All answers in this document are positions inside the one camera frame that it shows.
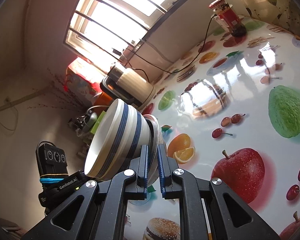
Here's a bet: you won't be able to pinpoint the black tracker camera box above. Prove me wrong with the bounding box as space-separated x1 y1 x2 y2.
36 140 69 189

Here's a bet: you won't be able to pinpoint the orange container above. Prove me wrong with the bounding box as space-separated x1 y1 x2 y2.
93 92 114 106

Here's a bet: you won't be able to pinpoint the black power cable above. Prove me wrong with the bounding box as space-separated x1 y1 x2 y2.
120 13 218 83

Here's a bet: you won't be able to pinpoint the heart patterned curtain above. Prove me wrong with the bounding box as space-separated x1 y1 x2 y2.
241 0 300 37

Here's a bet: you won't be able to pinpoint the small blue striped bowl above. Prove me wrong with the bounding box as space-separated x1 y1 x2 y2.
97 111 151 181

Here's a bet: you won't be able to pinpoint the fruit print tablecloth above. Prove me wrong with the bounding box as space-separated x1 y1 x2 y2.
141 18 300 239

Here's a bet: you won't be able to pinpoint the cream electric kettle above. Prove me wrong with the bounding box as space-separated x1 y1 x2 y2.
100 62 155 110

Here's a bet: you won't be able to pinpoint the large blue striped bowl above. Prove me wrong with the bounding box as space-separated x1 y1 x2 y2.
84 99 139 180

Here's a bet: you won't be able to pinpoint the red lidded sauce jar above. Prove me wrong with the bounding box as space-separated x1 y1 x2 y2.
209 0 247 37

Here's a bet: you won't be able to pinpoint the stainless steel bowl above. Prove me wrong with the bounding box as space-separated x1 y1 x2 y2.
143 114 166 187

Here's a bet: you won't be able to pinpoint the dry twig branches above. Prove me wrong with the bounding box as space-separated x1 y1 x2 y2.
28 67 91 113

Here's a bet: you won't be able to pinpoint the upper green box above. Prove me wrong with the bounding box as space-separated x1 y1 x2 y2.
90 111 106 134

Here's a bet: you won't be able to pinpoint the white cup behind jar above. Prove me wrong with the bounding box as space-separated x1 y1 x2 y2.
213 6 231 32

